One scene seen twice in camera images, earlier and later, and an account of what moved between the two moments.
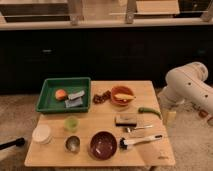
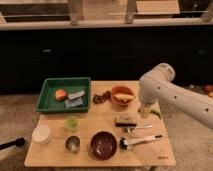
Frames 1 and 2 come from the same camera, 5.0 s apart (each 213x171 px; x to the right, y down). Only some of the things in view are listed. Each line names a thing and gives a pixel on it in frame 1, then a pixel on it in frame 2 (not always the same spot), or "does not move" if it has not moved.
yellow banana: (123, 96) does not move
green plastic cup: (71, 123) does not move
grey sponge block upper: (76, 95) does not move
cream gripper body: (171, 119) to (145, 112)
